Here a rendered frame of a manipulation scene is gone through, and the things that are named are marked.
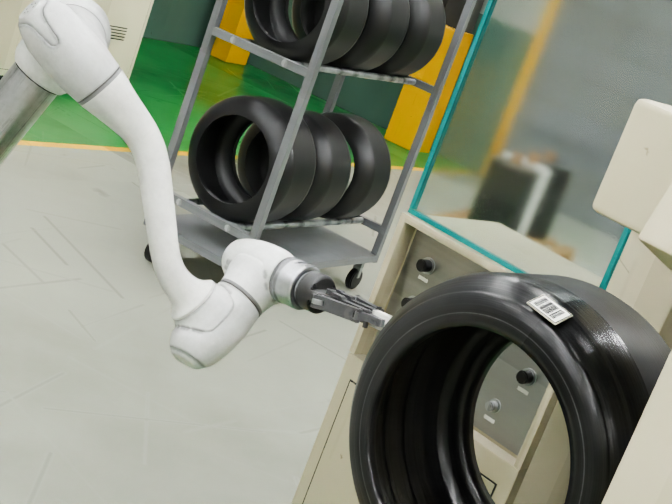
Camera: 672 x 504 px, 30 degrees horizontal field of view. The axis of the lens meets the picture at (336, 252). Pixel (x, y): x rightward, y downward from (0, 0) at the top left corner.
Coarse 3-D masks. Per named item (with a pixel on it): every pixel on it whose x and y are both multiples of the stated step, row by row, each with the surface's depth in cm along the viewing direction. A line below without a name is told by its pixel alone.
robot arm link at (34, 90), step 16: (64, 0) 232; (80, 0) 233; (96, 16) 231; (16, 48) 237; (16, 64) 237; (32, 64) 234; (0, 80) 240; (16, 80) 237; (32, 80) 236; (48, 80) 235; (0, 96) 238; (16, 96) 237; (32, 96) 237; (48, 96) 239; (0, 112) 238; (16, 112) 238; (32, 112) 239; (0, 128) 238; (16, 128) 240; (0, 144) 240; (16, 144) 244; (0, 160) 243
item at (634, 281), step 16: (624, 256) 220; (640, 256) 217; (624, 272) 219; (640, 272) 217; (656, 272) 215; (608, 288) 221; (624, 288) 219; (640, 288) 217; (656, 288) 215; (640, 304) 217; (656, 304) 215; (656, 320) 215; (560, 416) 227; (544, 432) 229; (560, 432) 227; (544, 448) 229; (560, 448) 226; (544, 464) 229; (560, 464) 226; (528, 480) 231; (544, 480) 228; (560, 480) 226; (528, 496) 231; (544, 496) 228; (560, 496) 226
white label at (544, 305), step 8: (544, 296) 190; (528, 304) 188; (536, 304) 188; (544, 304) 188; (552, 304) 189; (544, 312) 187; (552, 312) 187; (560, 312) 187; (568, 312) 187; (552, 320) 186; (560, 320) 186
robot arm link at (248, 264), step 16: (240, 240) 244; (256, 240) 243; (224, 256) 244; (240, 256) 239; (256, 256) 238; (272, 256) 237; (288, 256) 237; (224, 272) 244; (240, 272) 237; (256, 272) 236; (272, 272) 235; (240, 288) 235; (256, 288) 235; (256, 304) 236; (272, 304) 239
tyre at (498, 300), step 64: (448, 320) 198; (512, 320) 190; (576, 320) 187; (640, 320) 199; (384, 384) 207; (448, 384) 230; (576, 384) 182; (640, 384) 185; (384, 448) 221; (448, 448) 229; (576, 448) 181
